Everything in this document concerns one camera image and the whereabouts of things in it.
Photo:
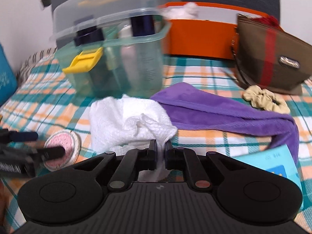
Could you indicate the clear plastic box lid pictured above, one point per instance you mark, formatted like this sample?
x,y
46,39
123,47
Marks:
x,y
71,16

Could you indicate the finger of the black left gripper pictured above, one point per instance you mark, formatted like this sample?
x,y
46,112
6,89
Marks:
x,y
8,136
51,153

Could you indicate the purple microfiber towel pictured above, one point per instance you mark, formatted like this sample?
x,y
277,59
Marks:
x,y
192,109

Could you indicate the orange cardboard box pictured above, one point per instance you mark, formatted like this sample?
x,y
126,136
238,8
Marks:
x,y
210,34

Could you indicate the clear green plastic storage box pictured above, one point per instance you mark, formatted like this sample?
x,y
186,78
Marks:
x,y
108,77

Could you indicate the light blue wipes packet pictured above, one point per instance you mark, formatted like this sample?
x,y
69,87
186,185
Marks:
x,y
277,160

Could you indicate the beige fabric scrunchie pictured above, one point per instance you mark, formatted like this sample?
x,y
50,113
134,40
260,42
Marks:
x,y
265,100

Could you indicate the round pink white pad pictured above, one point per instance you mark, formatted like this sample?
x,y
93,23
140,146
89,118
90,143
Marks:
x,y
70,141

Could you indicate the white knit cloth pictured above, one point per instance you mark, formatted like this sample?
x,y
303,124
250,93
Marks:
x,y
127,123

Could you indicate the olive red-striped pouch bag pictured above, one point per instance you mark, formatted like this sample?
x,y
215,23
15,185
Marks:
x,y
270,57

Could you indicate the dark blue jar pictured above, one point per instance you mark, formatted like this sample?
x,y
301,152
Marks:
x,y
88,35

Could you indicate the white lotion bottle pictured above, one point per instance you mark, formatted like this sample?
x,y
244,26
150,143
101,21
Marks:
x,y
128,54

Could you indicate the yellow box latch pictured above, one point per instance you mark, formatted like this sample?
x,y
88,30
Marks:
x,y
85,61

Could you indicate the dark blue bottle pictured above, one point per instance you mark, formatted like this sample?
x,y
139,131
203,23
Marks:
x,y
142,25

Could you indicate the red fluffy cloth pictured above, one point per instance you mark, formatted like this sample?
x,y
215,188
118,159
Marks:
x,y
269,20

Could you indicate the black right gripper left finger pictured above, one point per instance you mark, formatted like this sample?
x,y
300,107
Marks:
x,y
132,163

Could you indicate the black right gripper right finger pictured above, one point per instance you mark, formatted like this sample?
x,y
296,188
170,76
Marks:
x,y
186,161

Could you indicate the striped pillow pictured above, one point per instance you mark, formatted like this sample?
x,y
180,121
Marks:
x,y
31,62

